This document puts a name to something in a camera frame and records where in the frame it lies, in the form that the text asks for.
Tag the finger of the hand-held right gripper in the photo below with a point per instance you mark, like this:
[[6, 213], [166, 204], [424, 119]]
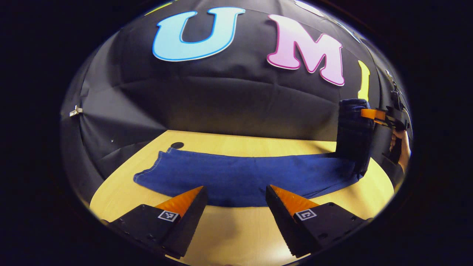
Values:
[[373, 115]]

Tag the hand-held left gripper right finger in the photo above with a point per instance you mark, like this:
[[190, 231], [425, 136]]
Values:
[[284, 225]]

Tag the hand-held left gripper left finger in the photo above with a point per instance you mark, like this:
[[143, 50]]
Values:
[[190, 225]]

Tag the blue denim jeans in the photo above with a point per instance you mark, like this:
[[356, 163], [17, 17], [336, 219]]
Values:
[[240, 173]]

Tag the black backdrop cloth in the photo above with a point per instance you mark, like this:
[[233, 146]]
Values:
[[221, 96]]

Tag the small white cloth clip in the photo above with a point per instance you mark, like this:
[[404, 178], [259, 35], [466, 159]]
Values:
[[75, 111]]

